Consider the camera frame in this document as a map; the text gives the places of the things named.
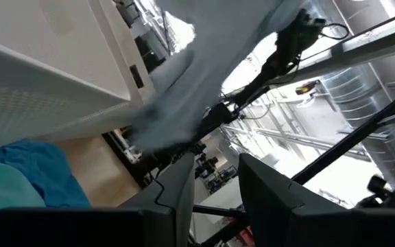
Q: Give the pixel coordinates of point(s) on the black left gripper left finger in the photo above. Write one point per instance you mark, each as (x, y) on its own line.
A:
(81, 228)

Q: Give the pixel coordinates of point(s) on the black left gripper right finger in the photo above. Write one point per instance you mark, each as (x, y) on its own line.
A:
(321, 223)

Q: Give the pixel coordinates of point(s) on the light grey-blue garment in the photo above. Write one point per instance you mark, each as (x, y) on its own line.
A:
(201, 68)

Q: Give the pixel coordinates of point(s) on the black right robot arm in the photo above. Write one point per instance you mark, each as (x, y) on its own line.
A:
(286, 44)

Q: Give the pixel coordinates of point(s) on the blue garment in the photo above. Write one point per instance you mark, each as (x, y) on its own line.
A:
(57, 171)

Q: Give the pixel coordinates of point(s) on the teal garment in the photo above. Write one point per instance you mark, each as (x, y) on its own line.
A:
(2, 188)

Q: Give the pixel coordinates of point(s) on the white plastic laundry basket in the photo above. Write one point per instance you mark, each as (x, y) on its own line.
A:
(46, 68)

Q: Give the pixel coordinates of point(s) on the black camera on mount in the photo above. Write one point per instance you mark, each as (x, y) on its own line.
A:
(386, 193)

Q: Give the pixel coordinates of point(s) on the black frame pole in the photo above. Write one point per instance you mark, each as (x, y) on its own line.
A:
(355, 135)

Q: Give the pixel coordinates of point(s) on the silver ventilation duct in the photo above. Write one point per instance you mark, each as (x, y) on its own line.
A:
(365, 99)

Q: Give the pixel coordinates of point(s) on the aluminium frame beam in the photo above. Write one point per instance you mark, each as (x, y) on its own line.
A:
(372, 44)

